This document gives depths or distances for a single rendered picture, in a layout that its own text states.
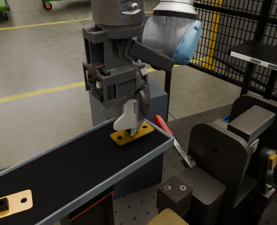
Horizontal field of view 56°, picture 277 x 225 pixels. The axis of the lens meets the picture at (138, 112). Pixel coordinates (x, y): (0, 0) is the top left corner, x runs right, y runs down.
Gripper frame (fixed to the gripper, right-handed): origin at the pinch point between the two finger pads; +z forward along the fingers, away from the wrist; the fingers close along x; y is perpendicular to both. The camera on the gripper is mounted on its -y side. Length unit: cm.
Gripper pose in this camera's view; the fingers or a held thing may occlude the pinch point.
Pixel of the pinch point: (132, 125)
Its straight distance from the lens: 50.5
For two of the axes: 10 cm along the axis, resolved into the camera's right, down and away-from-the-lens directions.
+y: -8.1, 3.3, -4.8
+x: 5.8, 4.6, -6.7
